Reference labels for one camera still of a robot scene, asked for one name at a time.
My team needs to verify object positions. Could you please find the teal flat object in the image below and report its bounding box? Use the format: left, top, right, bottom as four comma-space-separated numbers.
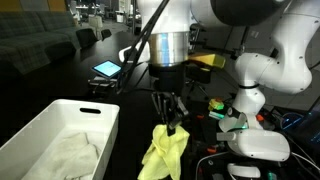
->
208, 111, 225, 120

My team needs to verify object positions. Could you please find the white terry cloth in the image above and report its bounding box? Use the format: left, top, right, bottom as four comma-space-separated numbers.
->
21, 131, 102, 180

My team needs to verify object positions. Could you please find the white plastic box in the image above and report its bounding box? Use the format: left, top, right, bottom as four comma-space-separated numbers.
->
0, 98, 120, 180

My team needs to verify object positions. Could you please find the tablet with bright screen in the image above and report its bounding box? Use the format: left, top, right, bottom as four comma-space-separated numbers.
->
91, 59, 123, 79

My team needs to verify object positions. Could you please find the yellow microfibre cloth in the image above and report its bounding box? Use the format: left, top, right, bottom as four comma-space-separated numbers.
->
137, 123, 191, 180

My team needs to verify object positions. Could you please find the black boom bar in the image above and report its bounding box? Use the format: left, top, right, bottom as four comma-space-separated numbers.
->
191, 44, 244, 61

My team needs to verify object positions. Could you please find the white floor lamp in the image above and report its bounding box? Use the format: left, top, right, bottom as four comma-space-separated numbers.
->
88, 14, 104, 38

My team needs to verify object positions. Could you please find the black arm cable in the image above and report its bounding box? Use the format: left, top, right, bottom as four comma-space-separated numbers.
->
114, 0, 171, 95

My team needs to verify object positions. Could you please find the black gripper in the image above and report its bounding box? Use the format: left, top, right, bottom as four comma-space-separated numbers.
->
148, 63, 190, 137

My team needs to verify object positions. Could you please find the green plaid sofa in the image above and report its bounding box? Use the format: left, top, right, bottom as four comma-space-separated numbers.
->
0, 10, 84, 75

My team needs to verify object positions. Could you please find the colourful toy block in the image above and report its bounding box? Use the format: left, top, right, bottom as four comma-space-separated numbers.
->
207, 97, 225, 113

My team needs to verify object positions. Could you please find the black clamp orange handle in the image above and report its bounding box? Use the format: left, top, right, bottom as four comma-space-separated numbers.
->
204, 146, 218, 155

